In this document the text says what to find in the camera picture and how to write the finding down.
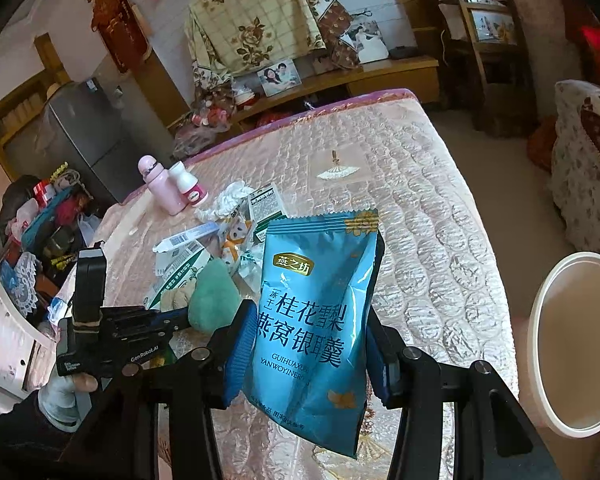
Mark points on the red hanging decoration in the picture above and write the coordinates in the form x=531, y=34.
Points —
x=122, y=30

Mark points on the beige cloth piece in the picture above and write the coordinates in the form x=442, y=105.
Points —
x=176, y=297

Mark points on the framed couple photo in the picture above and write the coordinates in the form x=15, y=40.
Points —
x=279, y=77

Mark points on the white plastic bag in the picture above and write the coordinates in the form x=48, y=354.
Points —
x=87, y=227

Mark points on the cartoon print snack packet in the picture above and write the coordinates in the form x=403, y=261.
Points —
x=237, y=237

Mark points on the wooden shelf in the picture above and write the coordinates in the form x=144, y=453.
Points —
x=15, y=125

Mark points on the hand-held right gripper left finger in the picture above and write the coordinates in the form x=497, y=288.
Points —
x=236, y=360

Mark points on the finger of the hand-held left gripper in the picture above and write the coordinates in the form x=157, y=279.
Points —
x=162, y=314
x=175, y=326

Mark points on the white bottle with red label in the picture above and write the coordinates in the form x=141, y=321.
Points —
x=190, y=185

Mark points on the long wooden cabinet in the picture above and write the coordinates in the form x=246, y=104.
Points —
x=395, y=77

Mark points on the white round trash bin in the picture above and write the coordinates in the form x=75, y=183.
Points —
x=595, y=350

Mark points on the person's left hand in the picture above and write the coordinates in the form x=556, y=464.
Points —
x=60, y=402

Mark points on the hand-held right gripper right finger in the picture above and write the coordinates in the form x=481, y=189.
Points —
x=380, y=367

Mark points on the large green white medicine box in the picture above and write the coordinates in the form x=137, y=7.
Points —
x=177, y=270

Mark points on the floral checked cloth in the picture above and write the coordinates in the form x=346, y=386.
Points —
x=250, y=15

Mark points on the wedding photo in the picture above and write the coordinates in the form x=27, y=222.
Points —
x=367, y=42

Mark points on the blue snack packet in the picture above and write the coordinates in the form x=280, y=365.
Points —
x=305, y=335

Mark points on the red bag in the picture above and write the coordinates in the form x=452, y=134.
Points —
x=541, y=142

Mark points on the brown patterned cloth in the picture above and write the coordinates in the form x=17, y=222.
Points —
x=337, y=25

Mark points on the pink bottle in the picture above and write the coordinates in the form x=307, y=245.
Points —
x=162, y=187

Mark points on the pile of flower bags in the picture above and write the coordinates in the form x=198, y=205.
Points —
x=205, y=120

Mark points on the teal pouch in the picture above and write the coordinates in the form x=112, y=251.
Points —
x=50, y=220

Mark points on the teal green sponge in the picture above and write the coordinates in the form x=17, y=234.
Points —
x=212, y=295

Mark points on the person's left forearm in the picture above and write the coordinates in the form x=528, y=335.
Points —
x=15, y=435

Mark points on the crumpled white tissue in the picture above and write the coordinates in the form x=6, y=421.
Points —
x=227, y=200

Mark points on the floral covered sofa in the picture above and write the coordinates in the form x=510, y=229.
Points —
x=590, y=170

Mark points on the long white barcode box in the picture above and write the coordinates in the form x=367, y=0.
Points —
x=190, y=237

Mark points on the pink quilted bed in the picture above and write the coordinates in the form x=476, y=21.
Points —
x=380, y=160

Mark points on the grey refrigerator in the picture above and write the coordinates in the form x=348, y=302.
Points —
x=95, y=130

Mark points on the white lace doily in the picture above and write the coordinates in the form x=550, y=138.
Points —
x=22, y=282

